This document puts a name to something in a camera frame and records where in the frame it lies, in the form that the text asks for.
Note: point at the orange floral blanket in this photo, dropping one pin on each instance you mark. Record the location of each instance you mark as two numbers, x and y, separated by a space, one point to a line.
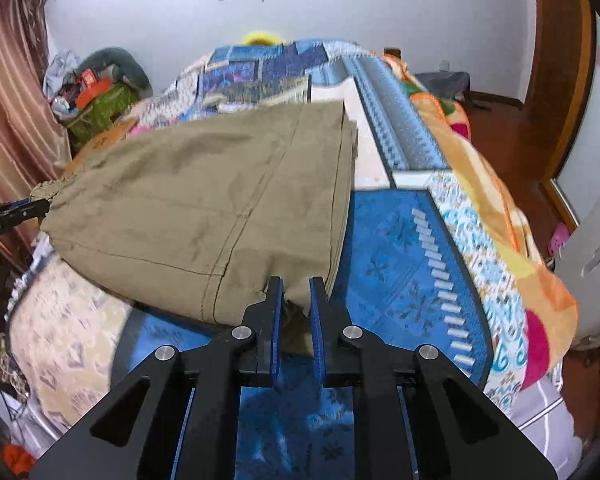
500 240

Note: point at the pink striped curtain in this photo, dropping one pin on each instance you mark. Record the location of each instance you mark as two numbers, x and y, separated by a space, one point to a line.
10 110

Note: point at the yellow plush toy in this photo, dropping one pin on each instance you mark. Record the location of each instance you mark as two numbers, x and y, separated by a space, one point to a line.
263 37

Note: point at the khaki pants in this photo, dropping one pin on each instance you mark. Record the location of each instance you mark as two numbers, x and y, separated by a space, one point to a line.
200 200

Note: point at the blue patterned quilt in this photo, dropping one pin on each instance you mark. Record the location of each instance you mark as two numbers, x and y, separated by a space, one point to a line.
380 240

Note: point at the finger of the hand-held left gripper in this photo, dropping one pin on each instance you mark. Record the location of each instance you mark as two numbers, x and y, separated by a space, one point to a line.
22 208

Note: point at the white door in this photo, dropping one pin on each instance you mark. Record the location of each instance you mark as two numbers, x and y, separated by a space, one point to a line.
595 200

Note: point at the wooden door frame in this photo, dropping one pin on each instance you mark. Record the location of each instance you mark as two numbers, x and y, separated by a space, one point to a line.
562 60

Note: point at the beige patterned bed sheet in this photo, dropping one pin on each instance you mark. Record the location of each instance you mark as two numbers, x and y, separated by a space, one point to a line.
65 330

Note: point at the grey round cushion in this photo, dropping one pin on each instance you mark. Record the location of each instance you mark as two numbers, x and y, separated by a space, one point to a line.
122 66

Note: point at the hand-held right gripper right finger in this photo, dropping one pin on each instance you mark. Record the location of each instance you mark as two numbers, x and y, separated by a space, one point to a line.
316 310

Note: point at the green patterned bag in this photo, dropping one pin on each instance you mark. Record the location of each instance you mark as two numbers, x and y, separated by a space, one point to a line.
97 110

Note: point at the pink slipper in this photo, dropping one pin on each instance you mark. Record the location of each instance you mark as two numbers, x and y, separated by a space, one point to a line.
560 240

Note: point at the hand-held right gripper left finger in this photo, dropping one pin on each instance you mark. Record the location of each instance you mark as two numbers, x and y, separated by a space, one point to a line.
276 305

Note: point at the grey cloth pile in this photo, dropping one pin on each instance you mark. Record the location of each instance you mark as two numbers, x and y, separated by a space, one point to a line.
442 80

